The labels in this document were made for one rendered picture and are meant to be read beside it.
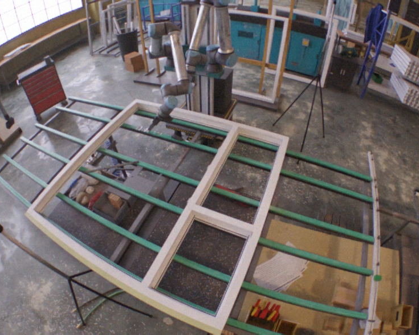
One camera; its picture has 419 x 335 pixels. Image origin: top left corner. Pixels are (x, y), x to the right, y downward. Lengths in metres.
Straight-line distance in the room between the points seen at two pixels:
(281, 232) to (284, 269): 0.27
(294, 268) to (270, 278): 0.18
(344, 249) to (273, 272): 0.58
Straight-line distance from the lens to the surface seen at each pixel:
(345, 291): 1.59
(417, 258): 2.30
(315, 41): 5.18
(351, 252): 1.86
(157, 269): 1.25
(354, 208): 2.97
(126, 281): 1.27
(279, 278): 1.57
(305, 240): 1.73
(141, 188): 1.63
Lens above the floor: 2.11
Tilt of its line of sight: 48 degrees down
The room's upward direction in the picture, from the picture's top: straight up
